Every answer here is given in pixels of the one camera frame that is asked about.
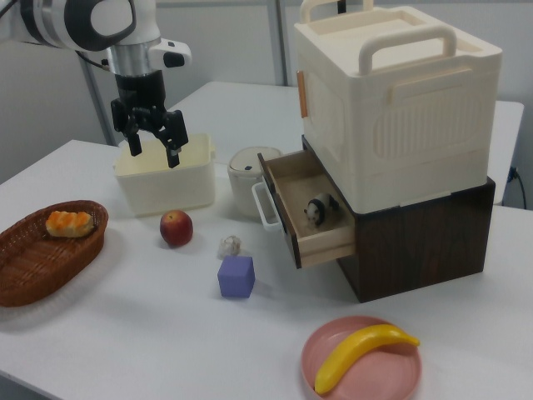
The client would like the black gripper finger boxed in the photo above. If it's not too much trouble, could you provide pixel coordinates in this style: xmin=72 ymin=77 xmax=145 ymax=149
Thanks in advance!
xmin=110 ymin=97 xmax=145 ymax=158
xmin=144 ymin=108 xmax=189 ymax=170

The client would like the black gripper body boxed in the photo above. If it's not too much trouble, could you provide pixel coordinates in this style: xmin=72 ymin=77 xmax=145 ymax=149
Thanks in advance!
xmin=114 ymin=69 xmax=168 ymax=114

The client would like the wooden drawer with white handle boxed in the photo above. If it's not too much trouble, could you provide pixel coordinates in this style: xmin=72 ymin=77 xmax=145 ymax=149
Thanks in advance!
xmin=252 ymin=148 xmax=358 ymax=270

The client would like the white plastic storage bin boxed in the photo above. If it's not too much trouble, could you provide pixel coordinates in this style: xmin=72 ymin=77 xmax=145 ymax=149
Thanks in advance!
xmin=112 ymin=132 xmax=218 ymax=218

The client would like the small white trash can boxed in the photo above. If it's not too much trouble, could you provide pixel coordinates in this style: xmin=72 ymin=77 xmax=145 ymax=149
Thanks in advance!
xmin=227 ymin=145 xmax=285 ymax=218

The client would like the red apple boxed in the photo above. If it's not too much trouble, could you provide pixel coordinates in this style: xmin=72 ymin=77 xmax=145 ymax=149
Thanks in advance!
xmin=159 ymin=209 xmax=195 ymax=248

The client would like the toy bread loaf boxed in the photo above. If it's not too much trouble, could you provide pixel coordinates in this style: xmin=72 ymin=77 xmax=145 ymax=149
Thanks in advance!
xmin=44 ymin=210 xmax=93 ymax=239

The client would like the white garlic bulb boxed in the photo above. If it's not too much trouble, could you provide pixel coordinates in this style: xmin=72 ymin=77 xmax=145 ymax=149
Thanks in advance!
xmin=217 ymin=235 xmax=242 ymax=259

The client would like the purple cube block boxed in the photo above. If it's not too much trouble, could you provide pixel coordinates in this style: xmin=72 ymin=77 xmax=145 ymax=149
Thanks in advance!
xmin=217 ymin=255 xmax=256 ymax=300

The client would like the toy panda figure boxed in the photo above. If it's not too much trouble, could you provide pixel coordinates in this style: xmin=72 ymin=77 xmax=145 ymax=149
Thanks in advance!
xmin=305 ymin=192 xmax=341 ymax=229

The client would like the brown wicker basket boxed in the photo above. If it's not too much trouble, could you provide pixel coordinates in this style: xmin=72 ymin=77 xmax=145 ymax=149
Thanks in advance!
xmin=0 ymin=199 xmax=110 ymax=308

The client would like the cream plastic storage box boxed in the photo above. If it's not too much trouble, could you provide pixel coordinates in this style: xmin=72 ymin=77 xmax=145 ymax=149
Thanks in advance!
xmin=293 ymin=0 xmax=504 ymax=213

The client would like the dark brown wooden cabinet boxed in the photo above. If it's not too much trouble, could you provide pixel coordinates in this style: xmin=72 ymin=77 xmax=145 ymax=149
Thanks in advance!
xmin=300 ymin=133 xmax=497 ymax=304

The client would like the yellow toy banana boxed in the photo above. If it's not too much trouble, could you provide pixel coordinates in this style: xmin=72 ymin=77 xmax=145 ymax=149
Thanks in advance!
xmin=313 ymin=323 xmax=421 ymax=395

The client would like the pink plate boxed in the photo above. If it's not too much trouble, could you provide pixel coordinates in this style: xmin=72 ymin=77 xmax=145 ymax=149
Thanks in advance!
xmin=301 ymin=315 xmax=424 ymax=400

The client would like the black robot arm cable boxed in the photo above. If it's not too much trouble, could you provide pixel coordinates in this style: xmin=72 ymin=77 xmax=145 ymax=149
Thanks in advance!
xmin=74 ymin=49 xmax=112 ymax=73

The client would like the black wall cable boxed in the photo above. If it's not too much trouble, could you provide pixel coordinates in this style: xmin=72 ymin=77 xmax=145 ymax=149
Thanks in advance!
xmin=508 ymin=166 xmax=526 ymax=208

